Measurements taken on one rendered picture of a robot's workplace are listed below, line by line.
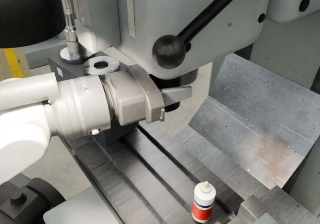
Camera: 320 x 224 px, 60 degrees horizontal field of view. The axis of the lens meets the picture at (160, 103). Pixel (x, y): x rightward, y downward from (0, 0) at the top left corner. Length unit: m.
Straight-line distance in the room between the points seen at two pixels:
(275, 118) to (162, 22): 0.55
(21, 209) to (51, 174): 0.90
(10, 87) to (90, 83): 0.10
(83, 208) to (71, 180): 1.19
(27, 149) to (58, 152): 1.73
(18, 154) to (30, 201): 0.74
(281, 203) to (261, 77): 0.34
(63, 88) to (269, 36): 0.53
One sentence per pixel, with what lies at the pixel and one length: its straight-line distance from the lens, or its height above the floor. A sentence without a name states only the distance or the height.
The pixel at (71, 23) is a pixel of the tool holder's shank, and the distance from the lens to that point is 0.72.
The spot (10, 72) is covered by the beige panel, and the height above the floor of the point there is 0.43.
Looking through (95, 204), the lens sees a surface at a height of 0.87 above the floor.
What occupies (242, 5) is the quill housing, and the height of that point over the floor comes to 1.39.
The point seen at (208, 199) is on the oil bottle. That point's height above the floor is 1.03.
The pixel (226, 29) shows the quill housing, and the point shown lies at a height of 1.36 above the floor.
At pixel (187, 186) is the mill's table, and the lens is 0.67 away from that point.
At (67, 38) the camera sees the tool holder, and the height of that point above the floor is 1.20.
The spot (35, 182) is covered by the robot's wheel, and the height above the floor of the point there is 0.60.
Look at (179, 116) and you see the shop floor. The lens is 2.29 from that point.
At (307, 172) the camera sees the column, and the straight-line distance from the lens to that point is 0.88.
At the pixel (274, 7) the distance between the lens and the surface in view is 0.42.
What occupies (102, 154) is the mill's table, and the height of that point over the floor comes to 0.94.
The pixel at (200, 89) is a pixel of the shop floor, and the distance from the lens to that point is 2.61.
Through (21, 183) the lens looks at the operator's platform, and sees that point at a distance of 1.50.
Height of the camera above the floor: 1.49
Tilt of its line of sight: 38 degrees down
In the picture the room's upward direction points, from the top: straight up
